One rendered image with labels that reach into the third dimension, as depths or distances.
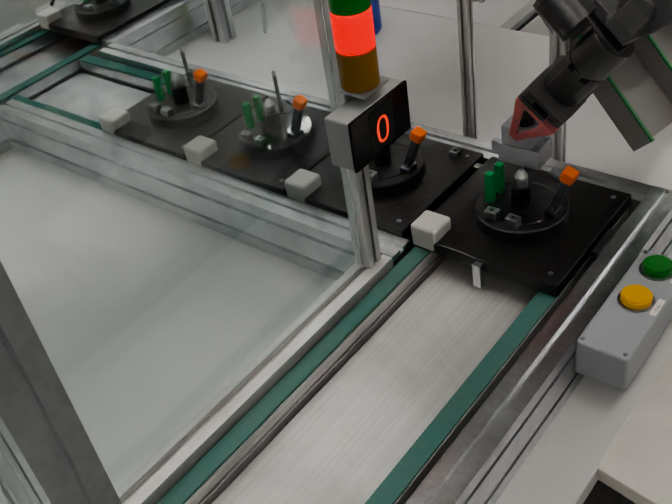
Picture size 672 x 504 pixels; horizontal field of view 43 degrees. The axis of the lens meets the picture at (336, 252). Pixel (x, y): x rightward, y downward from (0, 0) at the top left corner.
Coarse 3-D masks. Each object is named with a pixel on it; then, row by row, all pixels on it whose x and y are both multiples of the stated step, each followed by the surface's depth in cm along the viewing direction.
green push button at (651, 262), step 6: (648, 258) 117; (654, 258) 117; (660, 258) 117; (666, 258) 117; (642, 264) 117; (648, 264) 116; (654, 264) 116; (660, 264) 116; (666, 264) 116; (648, 270) 116; (654, 270) 115; (660, 270) 115; (666, 270) 115; (654, 276) 115; (660, 276) 115; (666, 276) 115
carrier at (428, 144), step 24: (408, 144) 145; (432, 144) 147; (384, 168) 140; (408, 168) 137; (432, 168) 142; (456, 168) 141; (384, 192) 137; (408, 192) 137; (432, 192) 136; (384, 216) 133; (408, 216) 132
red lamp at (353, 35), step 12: (336, 24) 100; (348, 24) 99; (360, 24) 99; (372, 24) 101; (336, 36) 101; (348, 36) 100; (360, 36) 100; (372, 36) 102; (336, 48) 103; (348, 48) 101; (360, 48) 101; (372, 48) 102
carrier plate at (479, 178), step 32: (576, 192) 131; (608, 192) 130; (576, 224) 125; (608, 224) 125; (448, 256) 126; (480, 256) 123; (512, 256) 122; (544, 256) 121; (576, 256) 120; (544, 288) 117
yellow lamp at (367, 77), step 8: (376, 48) 103; (336, 56) 104; (344, 56) 102; (352, 56) 102; (360, 56) 102; (368, 56) 102; (376, 56) 104; (344, 64) 103; (352, 64) 102; (360, 64) 102; (368, 64) 103; (376, 64) 104; (344, 72) 104; (352, 72) 103; (360, 72) 103; (368, 72) 103; (376, 72) 104; (344, 80) 105; (352, 80) 104; (360, 80) 104; (368, 80) 104; (376, 80) 105; (344, 88) 105; (352, 88) 105; (360, 88) 104; (368, 88) 105
